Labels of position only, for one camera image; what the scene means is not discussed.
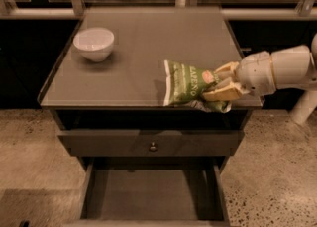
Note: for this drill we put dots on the white cylindrical post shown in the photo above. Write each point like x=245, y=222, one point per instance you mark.
x=304, y=107

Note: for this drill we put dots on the grey drawer cabinet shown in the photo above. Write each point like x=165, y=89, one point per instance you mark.
x=126, y=91

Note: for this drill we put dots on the white ceramic bowl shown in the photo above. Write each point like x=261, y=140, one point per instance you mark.
x=94, y=44

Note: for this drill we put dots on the open grey middle drawer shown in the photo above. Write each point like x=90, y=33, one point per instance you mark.
x=152, y=192

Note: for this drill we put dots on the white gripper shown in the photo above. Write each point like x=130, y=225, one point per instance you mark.
x=255, y=72

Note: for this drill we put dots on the grey top drawer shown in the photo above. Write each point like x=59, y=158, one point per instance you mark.
x=135, y=143

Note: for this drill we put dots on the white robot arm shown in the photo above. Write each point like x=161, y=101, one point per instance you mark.
x=292, y=68

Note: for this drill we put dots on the round metal drawer knob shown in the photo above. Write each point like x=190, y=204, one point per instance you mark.
x=153, y=147

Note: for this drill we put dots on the green jalapeno chip bag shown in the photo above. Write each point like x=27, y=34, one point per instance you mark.
x=185, y=85

